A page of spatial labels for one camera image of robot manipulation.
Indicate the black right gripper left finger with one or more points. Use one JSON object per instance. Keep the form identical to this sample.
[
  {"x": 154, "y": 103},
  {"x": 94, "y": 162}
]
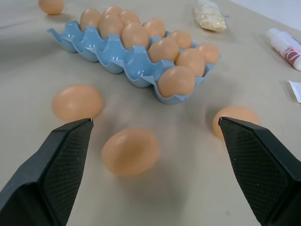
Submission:
[{"x": 47, "y": 174}]

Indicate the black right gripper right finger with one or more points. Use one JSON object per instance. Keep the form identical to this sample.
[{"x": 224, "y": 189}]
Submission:
[{"x": 258, "y": 169}]

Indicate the blue plastic egg tray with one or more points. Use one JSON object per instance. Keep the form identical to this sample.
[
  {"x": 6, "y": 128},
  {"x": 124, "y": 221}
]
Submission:
[{"x": 131, "y": 61}]

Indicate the brown egg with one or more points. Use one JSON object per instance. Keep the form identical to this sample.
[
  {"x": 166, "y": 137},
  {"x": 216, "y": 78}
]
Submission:
[
  {"x": 190, "y": 61},
  {"x": 176, "y": 81},
  {"x": 50, "y": 6},
  {"x": 135, "y": 35},
  {"x": 208, "y": 52},
  {"x": 77, "y": 102},
  {"x": 131, "y": 151},
  {"x": 235, "y": 115},
  {"x": 181, "y": 38},
  {"x": 90, "y": 18},
  {"x": 110, "y": 24},
  {"x": 155, "y": 27},
  {"x": 129, "y": 16},
  {"x": 163, "y": 50}
]

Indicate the white paper packet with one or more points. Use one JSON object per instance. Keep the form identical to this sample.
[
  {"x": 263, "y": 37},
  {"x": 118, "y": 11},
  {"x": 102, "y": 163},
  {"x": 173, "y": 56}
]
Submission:
[{"x": 296, "y": 90}]

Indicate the white tube with pink print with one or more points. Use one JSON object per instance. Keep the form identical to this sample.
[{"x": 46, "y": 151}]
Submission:
[{"x": 285, "y": 48}]

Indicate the clear bag of grains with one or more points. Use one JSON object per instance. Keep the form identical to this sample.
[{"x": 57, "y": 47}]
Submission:
[{"x": 209, "y": 14}]

